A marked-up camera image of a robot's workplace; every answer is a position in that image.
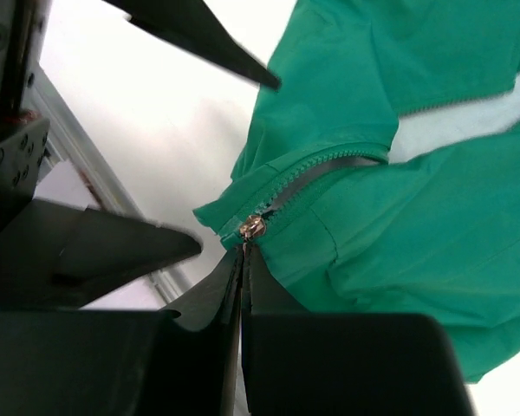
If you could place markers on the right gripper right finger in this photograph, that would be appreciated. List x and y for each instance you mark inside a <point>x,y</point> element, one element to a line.
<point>298,362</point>

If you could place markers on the aluminium table front rail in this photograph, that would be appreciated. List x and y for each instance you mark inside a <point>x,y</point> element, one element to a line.
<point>75,173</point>

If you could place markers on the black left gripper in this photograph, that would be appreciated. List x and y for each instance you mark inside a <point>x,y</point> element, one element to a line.
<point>23,131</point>

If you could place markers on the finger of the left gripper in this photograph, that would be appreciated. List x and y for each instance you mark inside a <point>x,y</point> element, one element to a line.
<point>191,25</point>
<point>59,256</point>

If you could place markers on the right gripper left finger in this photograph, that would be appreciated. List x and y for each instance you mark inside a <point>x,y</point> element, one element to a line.
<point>181,360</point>

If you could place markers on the green jacket with white lining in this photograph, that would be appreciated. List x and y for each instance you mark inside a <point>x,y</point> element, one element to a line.
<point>344,230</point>

